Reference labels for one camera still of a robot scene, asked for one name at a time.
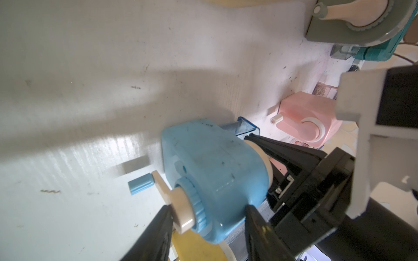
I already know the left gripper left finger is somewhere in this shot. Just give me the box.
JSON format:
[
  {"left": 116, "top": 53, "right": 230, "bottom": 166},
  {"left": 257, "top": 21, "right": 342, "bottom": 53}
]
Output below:
[{"left": 121, "top": 205, "right": 174, "bottom": 261}]

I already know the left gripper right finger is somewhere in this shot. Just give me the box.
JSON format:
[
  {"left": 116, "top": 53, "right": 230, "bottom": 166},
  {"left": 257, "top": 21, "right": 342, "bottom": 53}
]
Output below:
[{"left": 245, "top": 204, "right": 295, "bottom": 261}]

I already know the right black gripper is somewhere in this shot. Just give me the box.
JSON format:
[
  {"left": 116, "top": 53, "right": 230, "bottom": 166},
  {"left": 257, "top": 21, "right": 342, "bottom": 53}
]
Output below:
[{"left": 244, "top": 134, "right": 356, "bottom": 256}]

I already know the blue transparent tray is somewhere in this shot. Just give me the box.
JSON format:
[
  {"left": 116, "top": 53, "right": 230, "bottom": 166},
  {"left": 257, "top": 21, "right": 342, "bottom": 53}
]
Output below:
[{"left": 221, "top": 116, "right": 260, "bottom": 140}]

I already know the blue pencil sharpener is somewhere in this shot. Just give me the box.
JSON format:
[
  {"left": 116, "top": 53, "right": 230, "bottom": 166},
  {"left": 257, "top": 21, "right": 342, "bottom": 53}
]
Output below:
[{"left": 128, "top": 119, "right": 273, "bottom": 244}]

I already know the yellow sharpener top row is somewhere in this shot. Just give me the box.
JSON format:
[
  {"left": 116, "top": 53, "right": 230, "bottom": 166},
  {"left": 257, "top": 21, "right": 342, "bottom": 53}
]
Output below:
[{"left": 207, "top": 0, "right": 281, "bottom": 8}]

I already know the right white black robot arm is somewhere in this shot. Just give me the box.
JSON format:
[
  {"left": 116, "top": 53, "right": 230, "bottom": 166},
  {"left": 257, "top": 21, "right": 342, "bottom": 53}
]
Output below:
[{"left": 245, "top": 134, "right": 418, "bottom": 261}]

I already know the pink sharpener middle row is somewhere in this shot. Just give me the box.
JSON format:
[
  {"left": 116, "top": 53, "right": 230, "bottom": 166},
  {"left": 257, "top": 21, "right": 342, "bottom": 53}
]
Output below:
[{"left": 270, "top": 92, "right": 342, "bottom": 149}]

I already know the brown pink tray middle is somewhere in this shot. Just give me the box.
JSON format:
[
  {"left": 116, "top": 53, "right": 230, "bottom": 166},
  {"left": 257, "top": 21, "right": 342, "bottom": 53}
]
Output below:
[{"left": 312, "top": 82, "right": 338, "bottom": 100}]

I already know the grey green tray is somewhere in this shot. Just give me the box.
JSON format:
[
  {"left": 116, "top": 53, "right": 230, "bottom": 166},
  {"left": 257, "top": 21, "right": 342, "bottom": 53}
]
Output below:
[{"left": 330, "top": 44, "right": 360, "bottom": 60}]

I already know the green pencil sharpener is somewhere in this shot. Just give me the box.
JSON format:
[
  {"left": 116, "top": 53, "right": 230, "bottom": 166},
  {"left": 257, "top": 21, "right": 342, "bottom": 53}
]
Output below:
[{"left": 305, "top": 0, "right": 418, "bottom": 47}]

